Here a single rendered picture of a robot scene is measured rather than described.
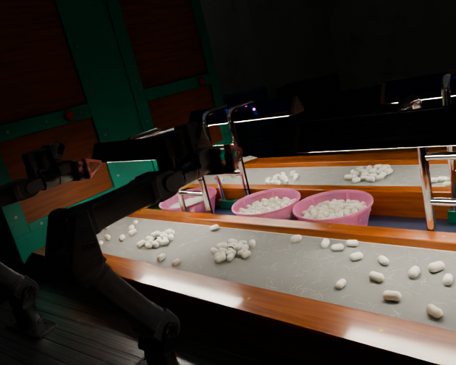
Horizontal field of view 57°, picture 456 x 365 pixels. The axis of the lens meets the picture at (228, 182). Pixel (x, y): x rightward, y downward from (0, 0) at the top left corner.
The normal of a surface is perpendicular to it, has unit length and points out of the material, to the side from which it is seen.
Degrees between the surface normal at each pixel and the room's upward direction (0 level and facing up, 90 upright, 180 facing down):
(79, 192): 90
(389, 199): 90
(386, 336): 0
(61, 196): 90
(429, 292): 0
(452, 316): 0
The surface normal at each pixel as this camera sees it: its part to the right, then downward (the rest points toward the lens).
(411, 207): -0.64, 0.34
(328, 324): -0.23, -0.94
